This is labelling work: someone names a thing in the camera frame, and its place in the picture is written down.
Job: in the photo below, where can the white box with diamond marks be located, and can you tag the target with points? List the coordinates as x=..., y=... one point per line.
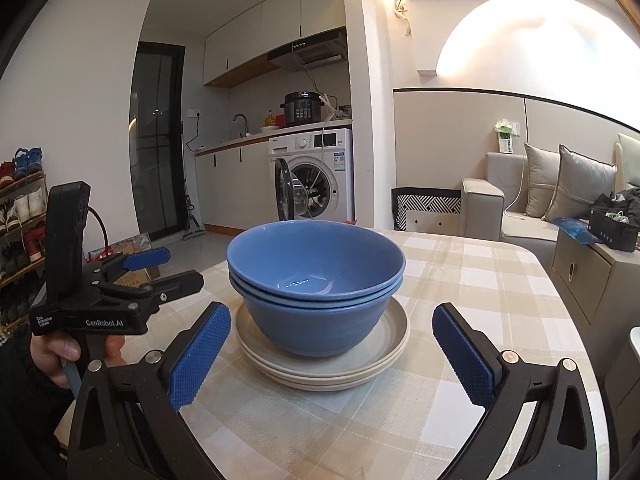
x=430, y=222

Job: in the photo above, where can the yellow bottle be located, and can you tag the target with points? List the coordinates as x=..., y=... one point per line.
x=270, y=120

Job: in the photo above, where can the person's left hand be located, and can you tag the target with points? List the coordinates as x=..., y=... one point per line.
x=47, y=355

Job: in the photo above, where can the white wall cabinets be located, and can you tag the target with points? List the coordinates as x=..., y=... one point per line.
x=250, y=35

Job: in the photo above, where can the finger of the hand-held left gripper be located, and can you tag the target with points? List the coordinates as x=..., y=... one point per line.
x=180, y=282
x=145, y=259

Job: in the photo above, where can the black white patterned bag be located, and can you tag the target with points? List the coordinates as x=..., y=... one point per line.
x=430, y=202

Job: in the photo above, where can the white kitchen base cabinet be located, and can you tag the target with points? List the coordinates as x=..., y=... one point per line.
x=225, y=185

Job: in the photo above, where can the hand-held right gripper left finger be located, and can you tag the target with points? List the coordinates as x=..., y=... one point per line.
x=200, y=355

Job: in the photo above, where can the beige checked tablecloth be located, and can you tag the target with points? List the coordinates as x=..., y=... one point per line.
x=475, y=285

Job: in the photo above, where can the white side table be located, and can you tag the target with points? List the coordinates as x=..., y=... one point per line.
x=636, y=350

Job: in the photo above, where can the wooden shoe rack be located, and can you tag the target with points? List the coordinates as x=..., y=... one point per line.
x=20, y=210

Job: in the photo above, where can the range hood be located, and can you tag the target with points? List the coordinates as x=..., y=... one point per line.
x=310, y=52

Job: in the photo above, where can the person's left forearm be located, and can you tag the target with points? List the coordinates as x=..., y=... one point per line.
x=30, y=420

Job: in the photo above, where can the white washing machine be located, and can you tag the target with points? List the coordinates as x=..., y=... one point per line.
x=330, y=145

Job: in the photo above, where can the beige sofa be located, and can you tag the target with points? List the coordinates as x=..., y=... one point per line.
x=480, y=210

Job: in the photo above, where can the kitchen faucet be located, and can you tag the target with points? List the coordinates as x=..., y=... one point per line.
x=247, y=127

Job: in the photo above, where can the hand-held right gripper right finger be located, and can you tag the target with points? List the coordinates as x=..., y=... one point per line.
x=462, y=360

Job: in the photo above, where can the black pressure cooker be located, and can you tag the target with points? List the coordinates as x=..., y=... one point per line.
x=302, y=110

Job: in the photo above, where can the white green wall box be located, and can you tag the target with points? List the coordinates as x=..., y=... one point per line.
x=506, y=142

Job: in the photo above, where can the dark glass door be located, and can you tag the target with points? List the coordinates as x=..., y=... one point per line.
x=155, y=160

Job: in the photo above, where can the upright vacuum cleaner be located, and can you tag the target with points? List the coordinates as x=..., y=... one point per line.
x=194, y=233

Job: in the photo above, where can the black clothes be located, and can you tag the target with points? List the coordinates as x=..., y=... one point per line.
x=620, y=200

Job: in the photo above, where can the beige padded headboard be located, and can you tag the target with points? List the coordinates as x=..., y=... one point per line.
x=630, y=160

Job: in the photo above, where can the black box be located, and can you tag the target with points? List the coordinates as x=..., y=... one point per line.
x=612, y=232

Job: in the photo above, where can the grey cushion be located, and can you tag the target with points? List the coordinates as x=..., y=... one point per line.
x=542, y=180
x=580, y=185

